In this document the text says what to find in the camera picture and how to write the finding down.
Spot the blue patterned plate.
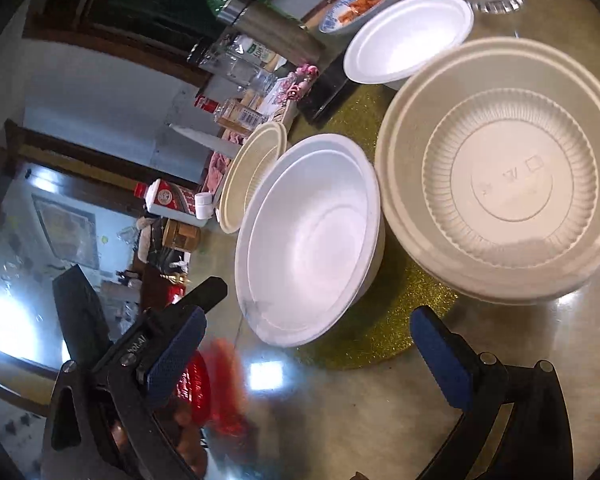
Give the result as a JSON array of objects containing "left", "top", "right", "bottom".
[{"left": 318, "top": 0, "right": 406, "bottom": 36}]

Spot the white bottle red cap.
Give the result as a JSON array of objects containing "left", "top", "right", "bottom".
[{"left": 133, "top": 178, "right": 202, "bottom": 219}]

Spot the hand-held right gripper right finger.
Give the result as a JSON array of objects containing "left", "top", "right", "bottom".
[{"left": 411, "top": 306, "right": 574, "bottom": 480}]

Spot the white foam bowl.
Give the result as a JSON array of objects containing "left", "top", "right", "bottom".
[
  {"left": 234, "top": 132, "right": 387, "bottom": 349},
  {"left": 247, "top": 149, "right": 377, "bottom": 334}
]

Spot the pink meat pack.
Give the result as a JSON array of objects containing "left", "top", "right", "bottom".
[{"left": 202, "top": 132, "right": 241, "bottom": 194}]

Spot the dark wooden framed window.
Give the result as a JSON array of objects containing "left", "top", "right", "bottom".
[{"left": 22, "top": 0, "right": 291, "bottom": 88}]

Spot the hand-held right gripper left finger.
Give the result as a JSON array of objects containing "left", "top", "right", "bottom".
[{"left": 42, "top": 277, "right": 228, "bottom": 480}]

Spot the stainless steel thermos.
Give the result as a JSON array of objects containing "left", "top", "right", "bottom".
[{"left": 217, "top": 0, "right": 327, "bottom": 62}]

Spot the clear liquor bottle black cap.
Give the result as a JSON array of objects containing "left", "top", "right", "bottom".
[{"left": 187, "top": 32, "right": 281, "bottom": 97}]

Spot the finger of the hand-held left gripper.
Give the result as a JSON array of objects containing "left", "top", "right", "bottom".
[{"left": 52, "top": 264, "right": 115, "bottom": 368}]

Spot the golden brown jar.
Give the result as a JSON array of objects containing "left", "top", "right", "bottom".
[{"left": 162, "top": 219, "right": 201, "bottom": 252}]

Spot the long white box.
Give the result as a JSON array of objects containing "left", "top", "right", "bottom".
[{"left": 168, "top": 123, "right": 242, "bottom": 159}]

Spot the small amber bottle red cap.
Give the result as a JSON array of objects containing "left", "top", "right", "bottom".
[{"left": 194, "top": 95, "right": 269, "bottom": 129}]

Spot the red packet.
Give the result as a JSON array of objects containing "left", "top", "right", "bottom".
[{"left": 167, "top": 337, "right": 248, "bottom": 438}]

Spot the gold glitter placemat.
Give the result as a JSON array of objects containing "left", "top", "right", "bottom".
[{"left": 290, "top": 82, "right": 460, "bottom": 372}]

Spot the white foam plate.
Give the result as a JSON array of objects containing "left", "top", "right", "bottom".
[{"left": 343, "top": 0, "right": 475, "bottom": 86}]

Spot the beige paper plate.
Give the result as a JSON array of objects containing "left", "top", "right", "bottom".
[{"left": 217, "top": 121, "right": 289, "bottom": 234}]

